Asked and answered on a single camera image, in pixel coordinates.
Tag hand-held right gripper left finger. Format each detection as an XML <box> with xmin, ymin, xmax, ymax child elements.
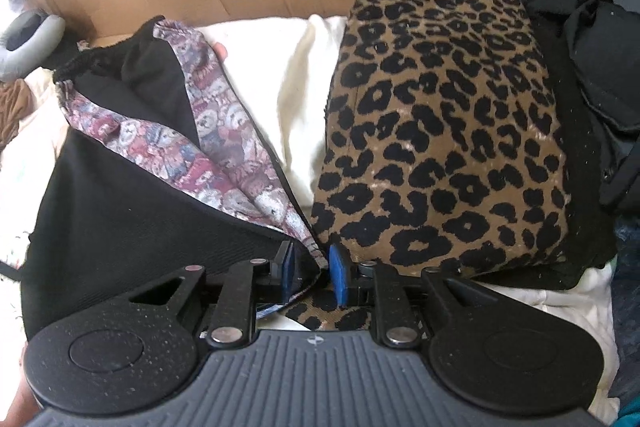
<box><xmin>128</xmin><ymin>241</ymin><xmax>296</xmax><ymax>351</ymax></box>

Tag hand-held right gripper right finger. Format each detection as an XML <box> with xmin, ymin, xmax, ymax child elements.
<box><xmin>328</xmin><ymin>245</ymin><xmax>494</xmax><ymax>349</ymax></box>

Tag black pants with patterned lining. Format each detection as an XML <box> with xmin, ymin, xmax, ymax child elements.
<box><xmin>20</xmin><ymin>17</ymin><xmax>331</xmax><ymax>348</ymax></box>

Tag leopard print cushion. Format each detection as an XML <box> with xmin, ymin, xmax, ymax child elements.
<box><xmin>285</xmin><ymin>0</ymin><xmax>574</xmax><ymax>333</ymax></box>

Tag cream printed bedsheet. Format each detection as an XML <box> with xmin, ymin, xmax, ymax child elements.
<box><xmin>0</xmin><ymin>14</ymin><xmax>621</xmax><ymax>427</ymax></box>

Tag brown printed garment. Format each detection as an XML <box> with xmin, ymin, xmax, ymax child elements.
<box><xmin>0</xmin><ymin>79</ymin><xmax>37</xmax><ymax>146</ymax></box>

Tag dark grey jacket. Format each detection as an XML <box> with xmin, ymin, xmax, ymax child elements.
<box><xmin>565</xmin><ymin>0</ymin><xmax>640</xmax><ymax>219</ymax></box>

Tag grey neck pillow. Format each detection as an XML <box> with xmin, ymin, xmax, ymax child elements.
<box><xmin>0</xmin><ymin>12</ymin><xmax>67</xmax><ymax>80</ymax></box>

